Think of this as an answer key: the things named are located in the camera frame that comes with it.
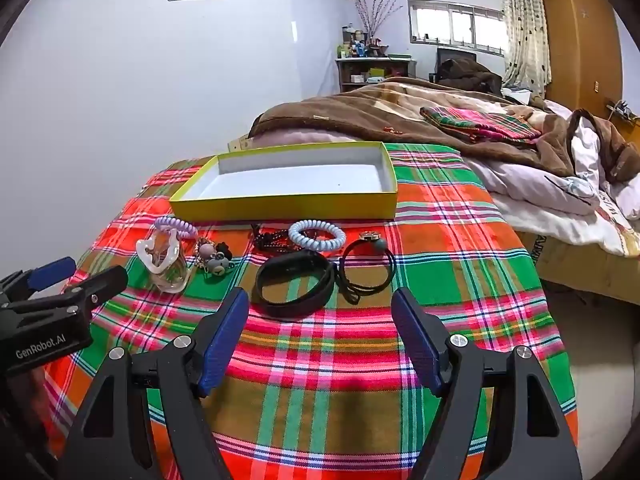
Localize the patterned curtain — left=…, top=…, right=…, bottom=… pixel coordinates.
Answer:
left=501, top=0, right=552, bottom=96

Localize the brown fleece blanket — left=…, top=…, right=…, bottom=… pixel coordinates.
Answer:
left=247, top=77, right=640, bottom=184

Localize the pearly white hair claw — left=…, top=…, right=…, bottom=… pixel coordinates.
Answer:
left=136, top=229, right=191, bottom=294

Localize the pink mattress pad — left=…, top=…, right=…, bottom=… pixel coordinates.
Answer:
left=247, top=128, right=359, bottom=148

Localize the purple spiral hair tie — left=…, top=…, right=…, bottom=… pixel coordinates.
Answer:
left=153, top=216, right=200, bottom=241

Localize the bead charm keychain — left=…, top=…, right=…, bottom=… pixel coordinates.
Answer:
left=194, top=237, right=234, bottom=276

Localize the orange wooden wardrobe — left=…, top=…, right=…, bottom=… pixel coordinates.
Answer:
left=544, top=0, right=623, bottom=118

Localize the dark beaded bracelet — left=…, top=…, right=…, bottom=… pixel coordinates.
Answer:
left=249, top=222, right=302, bottom=255

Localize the wooden shelf unit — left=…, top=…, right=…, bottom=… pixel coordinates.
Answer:
left=335, top=56, right=416, bottom=92

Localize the light blue spiral hair tie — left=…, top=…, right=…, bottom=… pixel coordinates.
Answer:
left=287, top=219, right=347, bottom=254

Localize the wall socket plate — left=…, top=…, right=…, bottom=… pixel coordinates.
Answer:
left=228, top=136, right=252, bottom=153

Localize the red green plaid cloth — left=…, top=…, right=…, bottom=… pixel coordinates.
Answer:
left=43, top=144, right=578, bottom=479

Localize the black elastic hair tie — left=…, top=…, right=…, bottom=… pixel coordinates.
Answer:
left=335, top=231, right=397, bottom=306

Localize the window with bars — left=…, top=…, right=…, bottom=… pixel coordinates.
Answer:
left=408, top=0, right=509, bottom=56

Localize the dark chair with clothes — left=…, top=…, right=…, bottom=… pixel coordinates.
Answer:
left=434, top=48, right=502, bottom=96

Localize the white quilt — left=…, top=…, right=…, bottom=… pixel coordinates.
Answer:
left=463, top=100, right=639, bottom=258

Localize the black wristband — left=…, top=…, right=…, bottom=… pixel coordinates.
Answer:
left=254, top=249, right=336, bottom=318

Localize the dried branch bouquet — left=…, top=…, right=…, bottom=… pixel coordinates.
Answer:
left=354, top=0, right=402, bottom=40

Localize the yellow shallow cardboard box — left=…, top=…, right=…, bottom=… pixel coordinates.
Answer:
left=169, top=142, right=398, bottom=223

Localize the folded plaid cloth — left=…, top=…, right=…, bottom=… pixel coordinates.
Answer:
left=420, top=106, right=542, bottom=146

